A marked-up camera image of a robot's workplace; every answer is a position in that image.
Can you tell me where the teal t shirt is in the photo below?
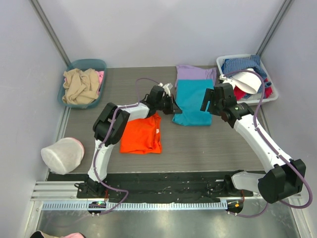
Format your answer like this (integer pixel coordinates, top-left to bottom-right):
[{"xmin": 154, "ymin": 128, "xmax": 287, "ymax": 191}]
[{"xmin": 172, "ymin": 79, "xmax": 213, "ymax": 126}]

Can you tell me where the lavender t shirt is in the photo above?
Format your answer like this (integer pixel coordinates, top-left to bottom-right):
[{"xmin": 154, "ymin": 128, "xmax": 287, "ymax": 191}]
[{"xmin": 175, "ymin": 64, "xmax": 217, "ymax": 88}]

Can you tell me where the orange t shirt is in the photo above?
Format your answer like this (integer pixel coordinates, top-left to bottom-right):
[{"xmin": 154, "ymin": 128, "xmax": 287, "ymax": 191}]
[{"xmin": 119, "ymin": 113, "xmax": 162, "ymax": 154}]

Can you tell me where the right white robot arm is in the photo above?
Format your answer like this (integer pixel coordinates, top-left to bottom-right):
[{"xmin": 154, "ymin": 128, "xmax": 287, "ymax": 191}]
[{"xmin": 201, "ymin": 83, "xmax": 306, "ymax": 204}]

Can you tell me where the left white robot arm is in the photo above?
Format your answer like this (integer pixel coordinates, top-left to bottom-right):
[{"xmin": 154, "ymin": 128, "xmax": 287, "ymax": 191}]
[{"xmin": 84, "ymin": 83, "xmax": 182, "ymax": 198}]

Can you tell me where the red garment in basket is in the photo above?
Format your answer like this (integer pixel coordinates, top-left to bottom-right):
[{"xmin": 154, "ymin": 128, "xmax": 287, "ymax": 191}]
[{"xmin": 234, "ymin": 78, "xmax": 273, "ymax": 101}]

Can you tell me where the white plastic basket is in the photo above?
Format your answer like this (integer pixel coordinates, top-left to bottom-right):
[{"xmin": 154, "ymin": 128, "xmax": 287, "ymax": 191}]
[{"xmin": 216, "ymin": 54, "xmax": 278, "ymax": 106}]

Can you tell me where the white garment in basket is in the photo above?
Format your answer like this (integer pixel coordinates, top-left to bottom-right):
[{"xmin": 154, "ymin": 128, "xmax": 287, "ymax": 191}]
[{"xmin": 230, "ymin": 72, "xmax": 262, "ymax": 95}]

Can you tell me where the blue checkered garment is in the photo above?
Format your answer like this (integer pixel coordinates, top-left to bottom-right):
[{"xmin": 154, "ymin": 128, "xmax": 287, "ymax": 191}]
[{"xmin": 222, "ymin": 55, "xmax": 271, "ymax": 88}]

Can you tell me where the pink garment in basket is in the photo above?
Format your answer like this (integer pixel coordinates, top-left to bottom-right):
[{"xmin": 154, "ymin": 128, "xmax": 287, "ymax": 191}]
[{"xmin": 97, "ymin": 71, "xmax": 104, "ymax": 95}]

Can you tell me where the teal plastic basket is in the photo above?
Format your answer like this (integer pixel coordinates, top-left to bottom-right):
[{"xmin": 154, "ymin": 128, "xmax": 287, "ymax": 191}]
[{"xmin": 57, "ymin": 59, "xmax": 107, "ymax": 109}]

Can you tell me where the beige crumpled shirt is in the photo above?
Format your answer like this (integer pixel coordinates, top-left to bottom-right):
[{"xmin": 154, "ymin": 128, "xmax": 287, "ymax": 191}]
[{"xmin": 62, "ymin": 68, "xmax": 99, "ymax": 105}]

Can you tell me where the white mesh bag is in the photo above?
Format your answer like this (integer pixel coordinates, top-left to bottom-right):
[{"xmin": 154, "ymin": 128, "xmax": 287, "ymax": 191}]
[{"xmin": 41, "ymin": 137, "xmax": 85, "ymax": 175}]

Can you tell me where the pink cloth at bottom edge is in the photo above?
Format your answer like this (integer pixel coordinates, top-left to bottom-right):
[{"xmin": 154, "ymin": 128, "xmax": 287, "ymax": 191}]
[{"xmin": 29, "ymin": 230, "xmax": 86, "ymax": 238}]

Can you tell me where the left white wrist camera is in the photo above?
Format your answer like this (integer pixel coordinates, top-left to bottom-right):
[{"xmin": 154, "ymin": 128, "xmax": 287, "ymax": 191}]
[{"xmin": 158, "ymin": 83, "xmax": 173, "ymax": 96}]

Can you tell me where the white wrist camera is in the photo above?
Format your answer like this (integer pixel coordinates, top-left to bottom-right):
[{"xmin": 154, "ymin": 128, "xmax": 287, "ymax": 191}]
[
  {"xmin": 219, "ymin": 74, "xmax": 236, "ymax": 88},
  {"xmin": 158, "ymin": 83, "xmax": 173, "ymax": 96}
]

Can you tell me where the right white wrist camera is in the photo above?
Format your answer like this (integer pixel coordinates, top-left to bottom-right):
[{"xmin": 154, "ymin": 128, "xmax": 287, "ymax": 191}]
[{"xmin": 219, "ymin": 74, "xmax": 236, "ymax": 88}]

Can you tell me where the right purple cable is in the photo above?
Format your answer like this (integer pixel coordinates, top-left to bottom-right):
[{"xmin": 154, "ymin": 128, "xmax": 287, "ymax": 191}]
[{"xmin": 221, "ymin": 70, "xmax": 313, "ymax": 218}]

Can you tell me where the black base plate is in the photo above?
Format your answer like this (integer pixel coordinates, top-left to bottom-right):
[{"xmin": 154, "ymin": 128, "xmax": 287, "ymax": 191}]
[{"xmin": 48, "ymin": 172, "xmax": 253, "ymax": 204}]

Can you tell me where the white slotted cable duct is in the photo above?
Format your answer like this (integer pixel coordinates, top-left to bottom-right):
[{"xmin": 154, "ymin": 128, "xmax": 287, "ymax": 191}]
[{"xmin": 42, "ymin": 200, "xmax": 227, "ymax": 211}]

